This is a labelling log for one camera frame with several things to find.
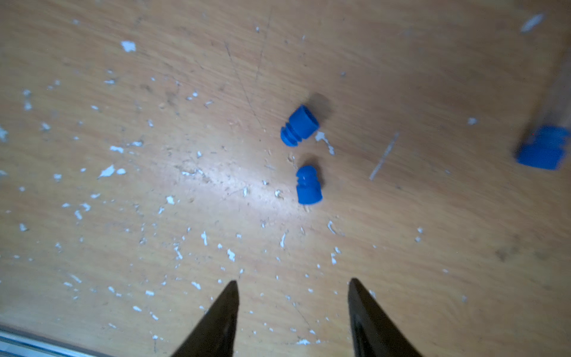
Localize blue stopper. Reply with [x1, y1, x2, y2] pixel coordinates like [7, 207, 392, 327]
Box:
[516, 125, 570, 170]
[280, 105, 320, 147]
[296, 165, 323, 205]

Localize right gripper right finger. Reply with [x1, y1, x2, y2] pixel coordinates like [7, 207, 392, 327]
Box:
[348, 278, 422, 357]

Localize aluminium front rail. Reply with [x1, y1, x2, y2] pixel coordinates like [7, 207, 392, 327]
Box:
[1, 326, 108, 357]

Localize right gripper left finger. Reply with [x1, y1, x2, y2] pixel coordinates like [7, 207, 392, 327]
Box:
[172, 281, 239, 356]

